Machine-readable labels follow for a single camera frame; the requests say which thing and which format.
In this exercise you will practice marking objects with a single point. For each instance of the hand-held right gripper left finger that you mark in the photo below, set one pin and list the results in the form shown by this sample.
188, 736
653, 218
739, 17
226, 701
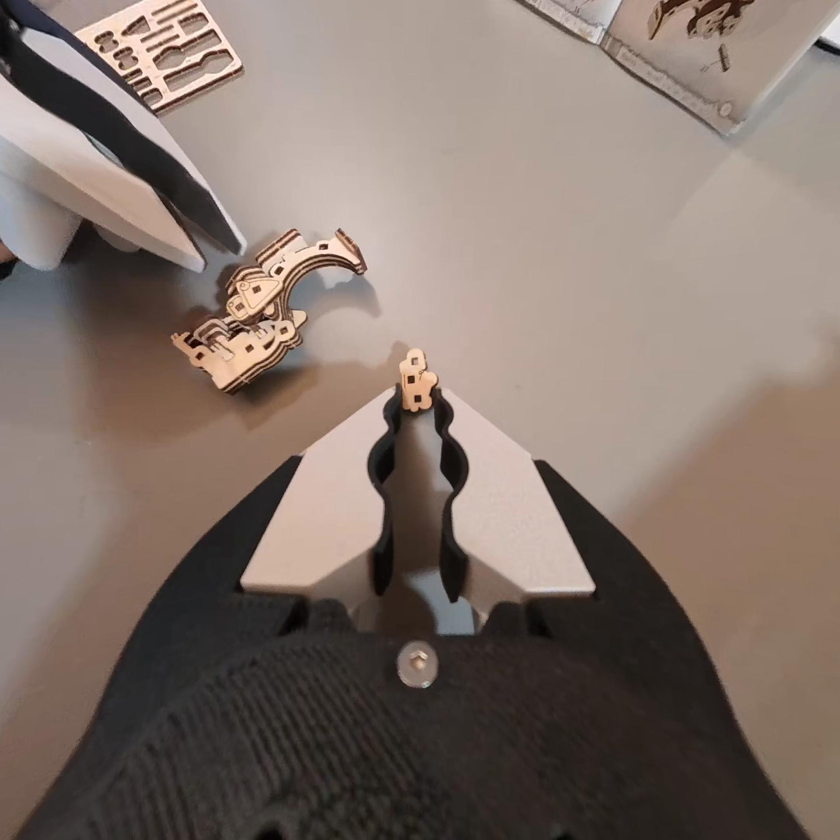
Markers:
315, 525

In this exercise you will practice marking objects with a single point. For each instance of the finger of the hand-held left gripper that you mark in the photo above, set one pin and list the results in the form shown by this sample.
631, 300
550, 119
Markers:
131, 118
85, 177

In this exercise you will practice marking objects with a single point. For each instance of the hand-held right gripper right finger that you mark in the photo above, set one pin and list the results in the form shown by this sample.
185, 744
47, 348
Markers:
518, 525

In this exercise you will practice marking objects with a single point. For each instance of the wooden piece with square holes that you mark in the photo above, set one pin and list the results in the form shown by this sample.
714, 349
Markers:
418, 380

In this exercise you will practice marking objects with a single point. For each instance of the layered wooden puzzle model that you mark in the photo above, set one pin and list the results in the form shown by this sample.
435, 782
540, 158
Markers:
262, 308

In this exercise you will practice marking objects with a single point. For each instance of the grey desk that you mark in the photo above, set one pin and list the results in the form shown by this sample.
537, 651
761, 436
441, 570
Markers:
590, 262

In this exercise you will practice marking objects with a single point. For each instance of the wooden cut-out puzzle sheet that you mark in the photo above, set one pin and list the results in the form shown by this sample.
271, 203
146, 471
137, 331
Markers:
216, 62

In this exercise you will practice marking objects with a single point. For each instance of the puzzle instruction booklet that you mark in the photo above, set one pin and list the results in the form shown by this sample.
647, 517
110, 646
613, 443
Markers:
709, 65

